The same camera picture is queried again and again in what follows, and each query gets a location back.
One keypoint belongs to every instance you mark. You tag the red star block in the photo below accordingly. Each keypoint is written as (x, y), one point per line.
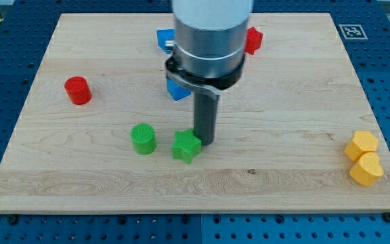
(253, 40)

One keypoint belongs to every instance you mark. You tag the green star block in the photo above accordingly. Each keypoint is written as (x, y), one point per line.
(186, 146)

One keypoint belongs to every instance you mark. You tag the yellow heart block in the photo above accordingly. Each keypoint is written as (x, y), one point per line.
(367, 169)

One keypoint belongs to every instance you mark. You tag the yellow hexagon block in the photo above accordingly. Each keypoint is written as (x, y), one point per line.
(361, 142)

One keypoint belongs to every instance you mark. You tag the white fiducial marker tag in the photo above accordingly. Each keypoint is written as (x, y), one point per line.
(353, 32)

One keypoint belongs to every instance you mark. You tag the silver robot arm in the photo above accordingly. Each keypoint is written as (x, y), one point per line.
(208, 54)

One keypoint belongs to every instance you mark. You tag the blue block behind arm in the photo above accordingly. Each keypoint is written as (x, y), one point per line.
(164, 36)

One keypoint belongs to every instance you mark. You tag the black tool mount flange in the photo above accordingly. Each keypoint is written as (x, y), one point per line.
(211, 87)

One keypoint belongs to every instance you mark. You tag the green cylinder block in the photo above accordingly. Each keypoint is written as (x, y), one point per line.
(143, 139)

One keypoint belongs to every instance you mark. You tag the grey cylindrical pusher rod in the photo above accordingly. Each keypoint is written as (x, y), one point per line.
(205, 112)

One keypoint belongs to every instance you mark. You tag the red cylinder block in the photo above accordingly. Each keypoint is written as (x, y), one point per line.
(78, 90)

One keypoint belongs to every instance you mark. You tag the blue cube block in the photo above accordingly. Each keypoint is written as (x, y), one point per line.
(175, 91)

